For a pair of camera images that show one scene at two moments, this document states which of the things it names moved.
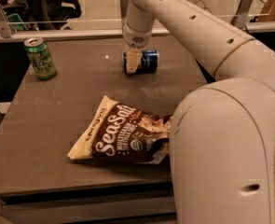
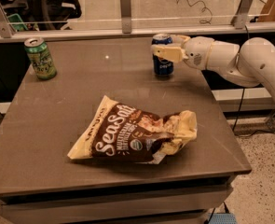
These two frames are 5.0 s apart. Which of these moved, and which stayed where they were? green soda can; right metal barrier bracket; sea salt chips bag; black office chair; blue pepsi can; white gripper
Moved: white gripper; blue pepsi can
Stayed: black office chair; right metal barrier bracket; green soda can; sea salt chips bag
